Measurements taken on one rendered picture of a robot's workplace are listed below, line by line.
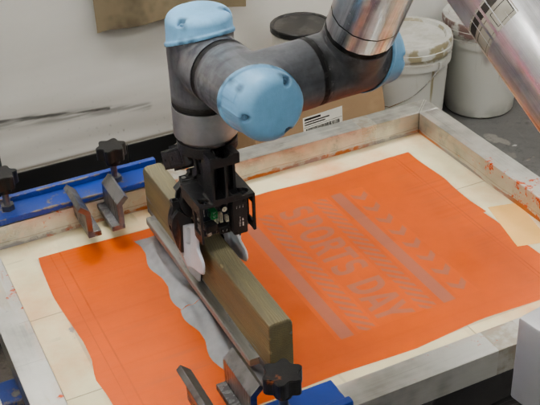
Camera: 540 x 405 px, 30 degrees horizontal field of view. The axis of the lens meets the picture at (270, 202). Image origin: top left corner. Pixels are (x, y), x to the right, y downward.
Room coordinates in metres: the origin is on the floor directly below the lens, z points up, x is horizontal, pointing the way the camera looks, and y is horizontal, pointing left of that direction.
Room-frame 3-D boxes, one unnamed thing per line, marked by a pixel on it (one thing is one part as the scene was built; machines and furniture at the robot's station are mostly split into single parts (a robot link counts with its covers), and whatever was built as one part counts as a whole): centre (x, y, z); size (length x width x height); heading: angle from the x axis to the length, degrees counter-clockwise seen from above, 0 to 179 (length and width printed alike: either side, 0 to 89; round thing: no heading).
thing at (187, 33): (1.03, 0.07, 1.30); 0.09 x 0.08 x 0.11; 30
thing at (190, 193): (1.03, 0.07, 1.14); 0.09 x 0.08 x 0.12; 25
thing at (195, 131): (1.04, 0.07, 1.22); 0.08 x 0.08 x 0.05
